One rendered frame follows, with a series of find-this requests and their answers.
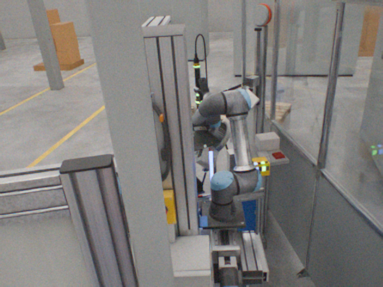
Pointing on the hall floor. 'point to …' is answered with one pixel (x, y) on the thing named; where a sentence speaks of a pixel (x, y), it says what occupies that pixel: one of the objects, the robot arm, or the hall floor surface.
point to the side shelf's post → (264, 201)
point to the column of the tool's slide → (258, 122)
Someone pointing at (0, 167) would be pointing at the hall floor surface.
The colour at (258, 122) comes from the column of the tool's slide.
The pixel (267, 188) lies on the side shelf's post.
